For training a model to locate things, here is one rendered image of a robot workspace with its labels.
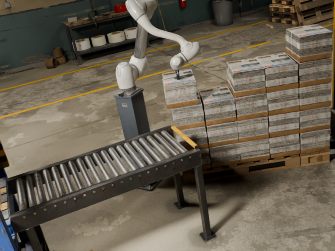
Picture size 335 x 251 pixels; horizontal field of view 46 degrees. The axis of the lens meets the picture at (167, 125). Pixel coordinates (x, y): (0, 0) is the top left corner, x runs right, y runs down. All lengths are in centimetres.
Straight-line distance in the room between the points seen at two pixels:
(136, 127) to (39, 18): 641
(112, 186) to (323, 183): 201
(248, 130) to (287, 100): 44
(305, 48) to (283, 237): 159
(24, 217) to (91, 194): 43
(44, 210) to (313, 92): 249
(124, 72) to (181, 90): 52
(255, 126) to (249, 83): 43
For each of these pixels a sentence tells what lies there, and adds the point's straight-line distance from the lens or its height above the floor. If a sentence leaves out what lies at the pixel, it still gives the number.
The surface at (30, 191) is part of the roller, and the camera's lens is 287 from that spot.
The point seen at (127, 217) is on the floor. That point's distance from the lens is 366.
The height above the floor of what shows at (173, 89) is 101.
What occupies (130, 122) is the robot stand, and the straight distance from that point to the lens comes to 366.
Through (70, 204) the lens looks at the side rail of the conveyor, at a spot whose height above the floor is 75.
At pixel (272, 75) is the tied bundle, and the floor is 99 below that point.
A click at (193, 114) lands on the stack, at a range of 357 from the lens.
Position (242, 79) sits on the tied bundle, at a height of 99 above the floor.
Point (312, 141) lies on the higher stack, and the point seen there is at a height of 26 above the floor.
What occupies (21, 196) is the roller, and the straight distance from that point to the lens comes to 286.
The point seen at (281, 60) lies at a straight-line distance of 372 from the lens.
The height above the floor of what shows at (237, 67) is 107.
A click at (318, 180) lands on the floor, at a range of 390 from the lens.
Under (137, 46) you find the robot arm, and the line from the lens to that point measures 359.
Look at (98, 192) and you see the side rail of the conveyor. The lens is 269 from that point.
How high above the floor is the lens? 218
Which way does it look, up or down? 25 degrees down
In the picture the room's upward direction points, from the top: 10 degrees counter-clockwise
